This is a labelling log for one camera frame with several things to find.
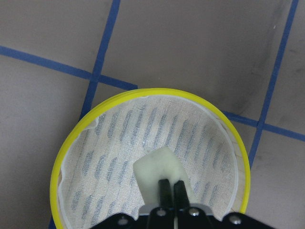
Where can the white steamed bun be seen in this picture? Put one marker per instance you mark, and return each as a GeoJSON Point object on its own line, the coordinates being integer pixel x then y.
{"type": "Point", "coordinates": [157, 165]}

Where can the yellow bamboo steamer centre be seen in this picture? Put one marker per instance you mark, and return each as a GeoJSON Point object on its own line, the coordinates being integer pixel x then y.
{"type": "Point", "coordinates": [93, 179]}

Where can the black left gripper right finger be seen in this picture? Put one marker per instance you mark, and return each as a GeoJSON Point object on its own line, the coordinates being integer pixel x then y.
{"type": "Point", "coordinates": [181, 200]}

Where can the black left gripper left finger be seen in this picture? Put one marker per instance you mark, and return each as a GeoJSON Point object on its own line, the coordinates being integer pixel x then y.
{"type": "Point", "coordinates": [165, 199]}

